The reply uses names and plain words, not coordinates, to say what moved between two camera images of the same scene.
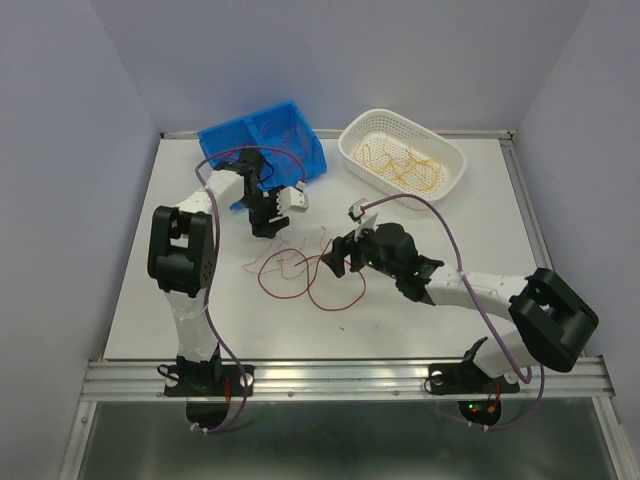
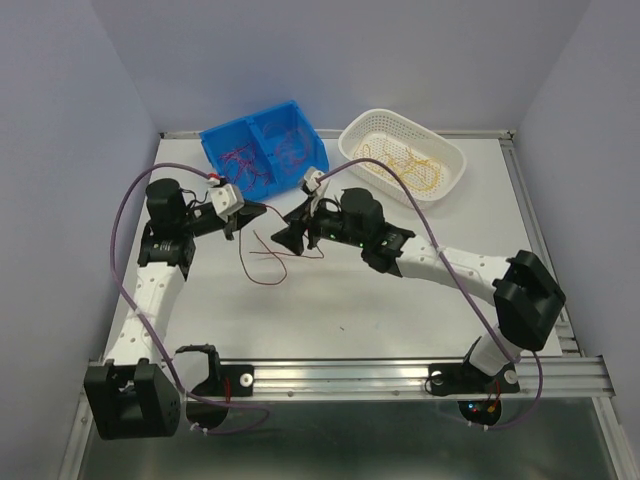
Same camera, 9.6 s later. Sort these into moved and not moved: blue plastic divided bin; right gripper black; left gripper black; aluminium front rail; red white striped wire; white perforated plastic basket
Moved: left gripper black; red white striped wire; right gripper black
Not moved: white perforated plastic basket; aluminium front rail; blue plastic divided bin
